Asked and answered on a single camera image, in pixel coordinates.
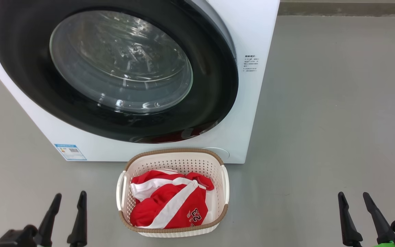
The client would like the white front-load washing machine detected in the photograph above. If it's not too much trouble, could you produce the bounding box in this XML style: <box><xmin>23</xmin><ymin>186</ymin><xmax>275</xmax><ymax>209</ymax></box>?
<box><xmin>0</xmin><ymin>0</ymin><xmax>280</xmax><ymax>164</ymax></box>

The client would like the red and white jersey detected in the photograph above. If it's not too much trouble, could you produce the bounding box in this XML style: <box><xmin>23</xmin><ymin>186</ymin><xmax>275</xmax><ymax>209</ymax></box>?
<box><xmin>130</xmin><ymin>169</ymin><xmax>215</xmax><ymax>229</ymax></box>

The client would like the black round glass washer door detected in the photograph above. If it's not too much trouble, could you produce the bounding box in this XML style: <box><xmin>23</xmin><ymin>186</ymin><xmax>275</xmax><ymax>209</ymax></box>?
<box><xmin>0</xmin><ymin>0</ymin><xmax>239</xmax><ymax>144</ymax></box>

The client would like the cream perforated laundry basket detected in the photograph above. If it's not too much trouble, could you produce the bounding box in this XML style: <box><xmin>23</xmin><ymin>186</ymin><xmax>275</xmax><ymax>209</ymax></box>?
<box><xmin>116</xmin><ymin>148</ymin><xmax>230</xmax><ymax>238</ymax></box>

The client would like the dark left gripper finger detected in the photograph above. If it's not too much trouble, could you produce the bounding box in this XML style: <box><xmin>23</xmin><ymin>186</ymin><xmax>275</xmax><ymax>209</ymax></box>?
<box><xmin>35</xmin><ymin>193</ymin><xmax>62</xmax><ymax>247</ymax></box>
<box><xmin>67</xmin><ymin>191</ymin><xmax>87</xmax><ymax>247</ymax></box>

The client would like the round white filter cover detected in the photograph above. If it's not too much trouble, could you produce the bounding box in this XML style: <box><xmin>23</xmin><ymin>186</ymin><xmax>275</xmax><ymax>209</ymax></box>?
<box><xmin>203</xmin><ymin>147</ymin><xmax>230</xmax><ymax>160</ymax></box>

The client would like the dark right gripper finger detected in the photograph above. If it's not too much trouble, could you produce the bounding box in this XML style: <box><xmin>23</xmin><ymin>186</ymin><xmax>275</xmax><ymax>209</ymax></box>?
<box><xmin>337</xmin><ymin>191</ymin><xmax>363</xmax><ymax>247</ymax></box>
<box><xmin>363</xmin><ymin>192</ymin><xmax>395</xmax><ymax>245</ymax></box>

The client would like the white paper label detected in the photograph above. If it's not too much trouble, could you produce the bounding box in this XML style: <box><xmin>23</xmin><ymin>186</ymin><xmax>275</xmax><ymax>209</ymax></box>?
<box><xmin>54</xmin><ymin>144</ymin><xmax>87</xmax><ymax>161</ymax></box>

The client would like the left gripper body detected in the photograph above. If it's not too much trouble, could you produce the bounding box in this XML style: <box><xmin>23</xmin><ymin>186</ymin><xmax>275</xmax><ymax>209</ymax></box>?
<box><xmin>0</xmin><ymin>225</ymin><xmax>38</xmax><ymax>247</ymax></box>

